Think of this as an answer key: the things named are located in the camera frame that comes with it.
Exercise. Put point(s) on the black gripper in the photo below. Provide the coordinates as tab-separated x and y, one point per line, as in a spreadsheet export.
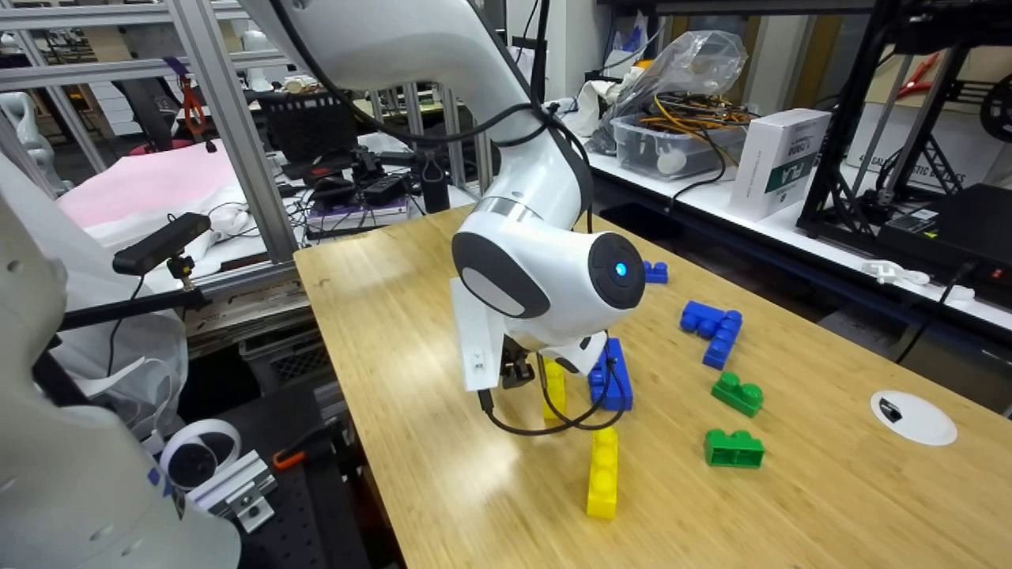
515	367

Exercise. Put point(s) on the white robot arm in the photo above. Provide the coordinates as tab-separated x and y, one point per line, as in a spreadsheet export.
527	262

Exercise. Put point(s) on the blue wide eight-stud block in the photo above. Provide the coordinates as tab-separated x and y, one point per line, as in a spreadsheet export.
611	385

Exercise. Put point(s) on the blue building block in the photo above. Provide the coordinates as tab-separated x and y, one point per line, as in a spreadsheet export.
698	317
721	344

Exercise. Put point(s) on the green building block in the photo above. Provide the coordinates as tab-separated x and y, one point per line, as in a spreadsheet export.
737	397
736	450

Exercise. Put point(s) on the black electronics pile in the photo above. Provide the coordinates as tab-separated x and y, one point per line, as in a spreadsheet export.
368	191

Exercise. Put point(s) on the clear plastic storage bin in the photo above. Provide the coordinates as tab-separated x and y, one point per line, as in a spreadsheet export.
651	152

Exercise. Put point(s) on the white workbench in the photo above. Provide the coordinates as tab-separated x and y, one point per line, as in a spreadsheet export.
802	237

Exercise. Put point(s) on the black crate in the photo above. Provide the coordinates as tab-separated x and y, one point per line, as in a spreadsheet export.
312	129

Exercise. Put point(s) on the white cardboard box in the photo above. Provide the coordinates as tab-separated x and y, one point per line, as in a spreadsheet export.
779	147

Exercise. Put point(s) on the clear plastic bag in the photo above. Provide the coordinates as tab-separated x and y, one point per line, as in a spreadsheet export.
698	63

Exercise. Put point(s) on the pink sheet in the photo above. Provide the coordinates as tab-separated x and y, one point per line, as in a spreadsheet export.
147	191

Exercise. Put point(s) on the white round table grommet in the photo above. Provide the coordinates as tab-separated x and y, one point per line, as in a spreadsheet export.
928	429

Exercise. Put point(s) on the white plastic robot cover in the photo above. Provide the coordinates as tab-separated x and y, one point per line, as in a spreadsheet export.
64	494

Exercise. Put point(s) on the black equipment box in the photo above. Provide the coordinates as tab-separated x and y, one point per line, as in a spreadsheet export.
974	237

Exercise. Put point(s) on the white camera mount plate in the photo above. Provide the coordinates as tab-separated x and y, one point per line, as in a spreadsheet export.
475	351

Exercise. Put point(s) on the white round device with bracket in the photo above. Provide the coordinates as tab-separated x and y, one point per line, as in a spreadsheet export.
239	485

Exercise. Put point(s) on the black metal printer frame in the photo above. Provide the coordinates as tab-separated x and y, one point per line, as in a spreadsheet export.
826	199

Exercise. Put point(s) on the aluminium frame post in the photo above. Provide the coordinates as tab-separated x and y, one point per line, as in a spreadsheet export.
239	137

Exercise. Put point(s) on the black camera on stand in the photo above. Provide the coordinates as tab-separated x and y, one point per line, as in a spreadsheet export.
160	246

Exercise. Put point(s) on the black camera boom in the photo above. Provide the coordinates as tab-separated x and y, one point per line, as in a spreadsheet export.
127	307

